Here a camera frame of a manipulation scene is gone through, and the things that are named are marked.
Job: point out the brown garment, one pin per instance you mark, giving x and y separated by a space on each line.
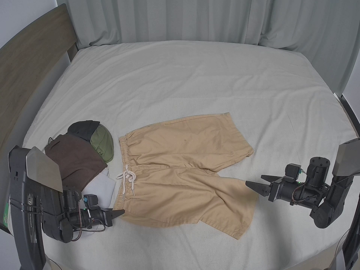
76 159

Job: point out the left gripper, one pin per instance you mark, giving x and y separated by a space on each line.
101 217

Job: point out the pale green curtain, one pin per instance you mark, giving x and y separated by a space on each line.
309 15
157 10

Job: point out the black garment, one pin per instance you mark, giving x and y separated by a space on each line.
83 128

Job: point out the white garment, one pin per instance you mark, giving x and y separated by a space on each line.
102 187

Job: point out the bed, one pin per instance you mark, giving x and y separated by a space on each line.
197 80

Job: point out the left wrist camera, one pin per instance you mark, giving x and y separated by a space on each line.
91 201

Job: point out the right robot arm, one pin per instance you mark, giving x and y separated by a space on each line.
337 201

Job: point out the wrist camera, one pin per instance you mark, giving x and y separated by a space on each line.
293 171
91 201

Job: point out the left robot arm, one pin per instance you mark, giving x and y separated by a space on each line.
19 179

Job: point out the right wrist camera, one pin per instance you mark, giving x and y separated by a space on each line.
293 171

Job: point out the tan shorts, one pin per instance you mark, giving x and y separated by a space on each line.
182 184

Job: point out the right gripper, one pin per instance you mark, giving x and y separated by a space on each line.
284 191

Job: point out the green garment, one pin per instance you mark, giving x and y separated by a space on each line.
104 145

